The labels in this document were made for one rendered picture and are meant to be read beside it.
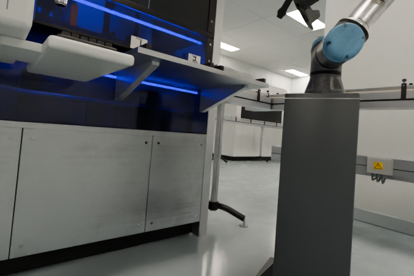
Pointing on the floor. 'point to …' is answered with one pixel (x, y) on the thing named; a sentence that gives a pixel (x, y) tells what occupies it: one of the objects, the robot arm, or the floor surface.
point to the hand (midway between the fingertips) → (310, 27)
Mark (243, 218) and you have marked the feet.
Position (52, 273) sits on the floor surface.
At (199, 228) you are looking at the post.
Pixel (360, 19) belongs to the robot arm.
